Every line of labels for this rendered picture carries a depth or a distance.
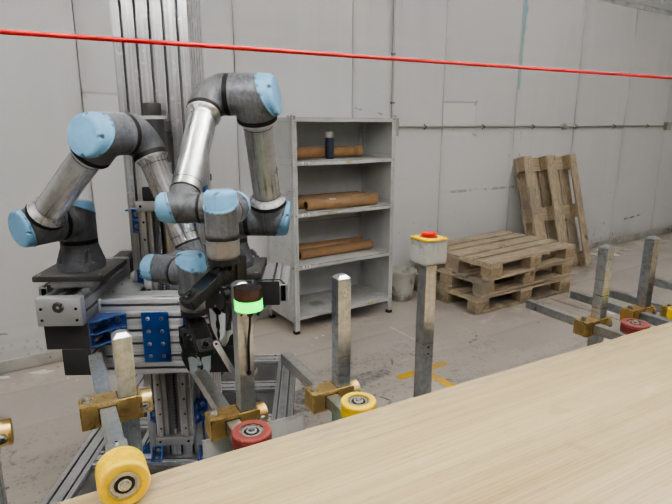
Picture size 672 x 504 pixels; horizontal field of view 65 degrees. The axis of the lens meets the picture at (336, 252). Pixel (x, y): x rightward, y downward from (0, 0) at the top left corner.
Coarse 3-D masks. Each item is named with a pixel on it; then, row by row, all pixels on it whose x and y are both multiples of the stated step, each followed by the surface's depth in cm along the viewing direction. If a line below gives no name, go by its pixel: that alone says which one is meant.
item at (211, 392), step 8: (200, 376) 139; (208, 376) 139; (200, 384) 137; (208, 384) 135; (208, 392) 131; (216, 392) 131; (208, 400) 131; (216, 400) 127; (224, 400) 127; (216, 408) 125; (232, 424) 117
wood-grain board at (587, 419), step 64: (512, 384) 126; (576, 384) 126; (640, 384) 126; (256, 448) 101; (320, 448) 101; (384, 448) 101; (448, 448) 101; (512, 448) 101; (576, 448) 101; (640, 448) 101
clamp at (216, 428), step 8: (224, 408) 122; (232, 408) 122; (256, 408) 121; (264, 408) 123; (208, 416) 118; (224, 416) 118; (232, 416) 118; (240, 416) 119; (248, 416) 120; (256, 416) 121; (264, 416) 122; (208, 424) 118; (216, 424) 117; (224, 424) 118; (208, 432) 119; (216, 432) 117; (224, 432) 118; (216, 440) 118
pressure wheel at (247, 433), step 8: (240, 424) 108; (248, 424) 109; (256, 424) 109; (264, 424) 108; (232, 432) 106; (240, 432) 106; (248, 432) 106; (256, 432) 106; (264, 432) 106; (232, 440) 105; (240, 440) 103; (248, 440) 103; (256, 440) 103; (264, 440) 104; (240, 448) 103
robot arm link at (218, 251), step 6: (234, 240) 124; (210, 246) 118; (216, 246) 117; (222, 246) 117; (228, 246) 117; (234, 246) 118; (210, 252) 118; (216, 252) 117; (222, 252) 117; (228, 252) 118; (234, 252) 119; (210, 258) 120; (216, 258) 118; (222, 258) 118; (228, 258) 118; (234, 258) 120
